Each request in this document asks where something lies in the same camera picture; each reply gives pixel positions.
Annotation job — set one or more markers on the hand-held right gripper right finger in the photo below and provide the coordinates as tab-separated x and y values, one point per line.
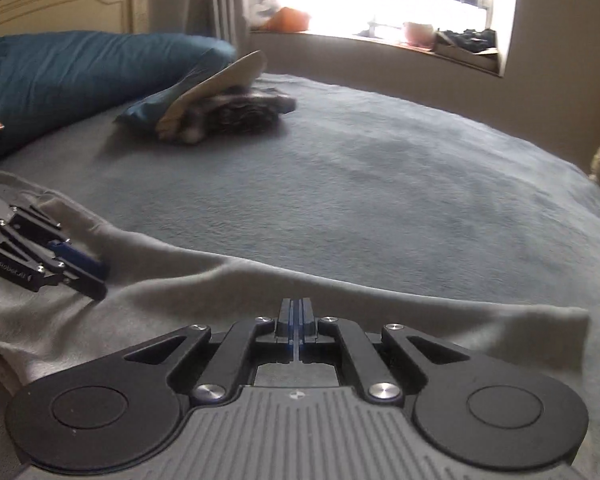
307	317

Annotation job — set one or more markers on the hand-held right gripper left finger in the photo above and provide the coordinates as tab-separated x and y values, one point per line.
286	317

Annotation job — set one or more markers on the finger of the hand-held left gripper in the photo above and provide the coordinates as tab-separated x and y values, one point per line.
77	260
87	290

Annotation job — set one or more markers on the grey sweatshirt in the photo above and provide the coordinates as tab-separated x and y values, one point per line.
180	285

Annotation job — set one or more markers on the grey bed blanket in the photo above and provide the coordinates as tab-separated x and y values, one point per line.
380	185

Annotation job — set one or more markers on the teal duvet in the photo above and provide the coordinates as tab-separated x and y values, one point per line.
80	70

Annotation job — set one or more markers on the dark patterned cloth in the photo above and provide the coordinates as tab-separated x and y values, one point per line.
245	112

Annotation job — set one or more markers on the orange bag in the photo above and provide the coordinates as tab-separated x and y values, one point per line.
292	20

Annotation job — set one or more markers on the grey curtain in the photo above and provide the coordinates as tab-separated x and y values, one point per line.
225	0

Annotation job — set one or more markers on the pink bowl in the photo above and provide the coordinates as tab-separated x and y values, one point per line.
417	33

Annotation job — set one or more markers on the cardboard tray of dark items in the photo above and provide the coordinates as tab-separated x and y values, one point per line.
467	47

